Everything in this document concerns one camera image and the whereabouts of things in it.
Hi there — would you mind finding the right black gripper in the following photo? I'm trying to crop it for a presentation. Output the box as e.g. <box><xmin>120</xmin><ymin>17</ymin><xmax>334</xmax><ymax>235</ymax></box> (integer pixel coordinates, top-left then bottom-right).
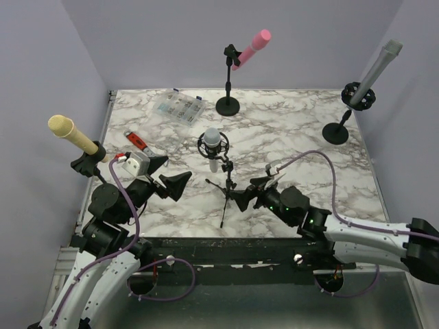
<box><xmin>230</xmin><ymin>175</ymin><xmax>295</xmax><ymax>226</ymax></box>

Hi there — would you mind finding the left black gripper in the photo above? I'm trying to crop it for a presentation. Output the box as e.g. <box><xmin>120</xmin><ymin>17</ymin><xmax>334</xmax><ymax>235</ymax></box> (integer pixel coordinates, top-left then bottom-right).
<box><xmin>118</xmin><ymin>156</ymin><xmax>193</xmax><ymax>223</ymax></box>

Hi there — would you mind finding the black tripod shock mount stand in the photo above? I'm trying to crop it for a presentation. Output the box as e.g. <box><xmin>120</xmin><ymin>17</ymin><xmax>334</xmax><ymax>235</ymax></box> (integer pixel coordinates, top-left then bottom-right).
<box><xmin>197</xmin><ymin>130</ymin><xmax>237</xmax><ymax>228</ymax></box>

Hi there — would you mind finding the white grey-head microphone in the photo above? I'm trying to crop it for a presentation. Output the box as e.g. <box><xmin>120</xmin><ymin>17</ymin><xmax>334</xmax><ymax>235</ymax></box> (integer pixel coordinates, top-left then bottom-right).
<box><xmin>203</xmin><ymin>127</ymin><xmax>221</xmax><ymax>173</ymax></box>

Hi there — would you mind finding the black clip stand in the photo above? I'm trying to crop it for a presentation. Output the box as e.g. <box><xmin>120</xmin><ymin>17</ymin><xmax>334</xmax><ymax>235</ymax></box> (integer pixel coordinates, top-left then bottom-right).
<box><xmin>71</xmin><ymin>141</ymin><xmax>108</xmax><ymax>184</ymax></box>

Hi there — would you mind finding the beige microphone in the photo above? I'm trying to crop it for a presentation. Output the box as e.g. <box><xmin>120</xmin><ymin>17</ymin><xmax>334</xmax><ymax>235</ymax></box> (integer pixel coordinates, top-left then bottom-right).
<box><xmin>47</xmin><ymin>114</ymin><xmax>99</xmax><ymax>156</ymax></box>

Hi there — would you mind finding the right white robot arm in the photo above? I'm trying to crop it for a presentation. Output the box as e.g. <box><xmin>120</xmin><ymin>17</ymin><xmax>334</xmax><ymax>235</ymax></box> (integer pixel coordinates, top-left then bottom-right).
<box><xmin>230</xmin><ymin>177</ymin><xmax>438</xmax><ymax>284</ymax></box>

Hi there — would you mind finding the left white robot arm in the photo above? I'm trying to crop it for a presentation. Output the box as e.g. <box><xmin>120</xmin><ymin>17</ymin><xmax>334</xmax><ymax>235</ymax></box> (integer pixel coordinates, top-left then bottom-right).
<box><xmin>31</xmin><ymin>154</ymin><xmax>192</xmax><ymax>328</ymax></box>

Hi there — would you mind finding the black round base stand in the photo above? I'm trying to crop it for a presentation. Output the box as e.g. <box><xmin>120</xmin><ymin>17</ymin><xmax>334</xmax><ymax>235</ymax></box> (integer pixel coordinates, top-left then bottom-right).
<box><xmin>215</xmin><ymin>44</ymin><xmax>241</xmax><ymax>117</ymax></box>

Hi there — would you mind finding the pink microphone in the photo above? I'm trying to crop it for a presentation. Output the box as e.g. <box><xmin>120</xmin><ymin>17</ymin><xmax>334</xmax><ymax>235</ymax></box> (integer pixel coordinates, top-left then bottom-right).
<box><xmin>231</xmin><ymin>29</ymin><xmax>272</xmax><ymax>71</ymax></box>

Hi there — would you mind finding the grey slim microphone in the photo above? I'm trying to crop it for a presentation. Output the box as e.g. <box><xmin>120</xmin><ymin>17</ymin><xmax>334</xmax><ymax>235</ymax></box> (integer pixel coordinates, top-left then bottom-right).
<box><xmin>349</xmin><ymin>39</ymin><xmax>403</xmax><ymax>111</ymax></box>

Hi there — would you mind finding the clear plastic screw box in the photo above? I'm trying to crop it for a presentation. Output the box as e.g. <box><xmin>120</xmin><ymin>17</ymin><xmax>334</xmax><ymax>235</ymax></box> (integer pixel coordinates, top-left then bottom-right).
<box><xmin>153</xmin><ymin>88</ymin><xmax>206</xmax><ymax>127</ymax></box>

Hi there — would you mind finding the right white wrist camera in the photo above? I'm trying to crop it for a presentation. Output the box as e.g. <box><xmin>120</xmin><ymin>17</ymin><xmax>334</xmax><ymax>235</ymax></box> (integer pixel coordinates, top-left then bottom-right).
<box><xmin>265</xmin><ymin>164</ymin><xmax>280</xmax><ymax>177</ymax></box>

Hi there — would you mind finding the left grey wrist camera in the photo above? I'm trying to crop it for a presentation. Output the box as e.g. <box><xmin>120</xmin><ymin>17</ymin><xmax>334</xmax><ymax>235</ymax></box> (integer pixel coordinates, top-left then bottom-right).
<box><xmin>122</xmin><ymin>152</ymin><xmax>150</xmax><ymax>178</ymax></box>

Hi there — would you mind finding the red handled adjustable wrench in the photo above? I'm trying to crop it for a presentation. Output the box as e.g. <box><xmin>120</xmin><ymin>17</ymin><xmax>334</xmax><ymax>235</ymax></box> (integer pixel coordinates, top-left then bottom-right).
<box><xmin>123</xmin><ymin>130</ymin><xmax>156</xmax><ymax>158</ymax></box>

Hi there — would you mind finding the black front mounting rail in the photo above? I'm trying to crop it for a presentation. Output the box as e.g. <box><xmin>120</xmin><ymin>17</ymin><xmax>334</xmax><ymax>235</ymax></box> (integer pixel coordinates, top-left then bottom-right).
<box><xmin>68</xmin><ymin>232</ymin><xmax>402</xmax><ymax>287</ymax></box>

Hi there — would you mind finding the black shock mount desk stand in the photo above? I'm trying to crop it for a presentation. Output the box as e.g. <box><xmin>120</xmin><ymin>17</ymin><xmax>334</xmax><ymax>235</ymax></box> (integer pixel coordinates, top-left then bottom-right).
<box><xmin>322</xmin><ymin>82</ymin><xmax>376</xmax><ymax>145</ymax></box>

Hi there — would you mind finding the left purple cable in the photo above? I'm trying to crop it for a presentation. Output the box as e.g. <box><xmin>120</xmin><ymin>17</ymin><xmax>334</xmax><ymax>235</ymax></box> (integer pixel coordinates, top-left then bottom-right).
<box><xmin>51</xmin><ymin>156</ymin><xmax>198</xmax><ymax>326</ymax></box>

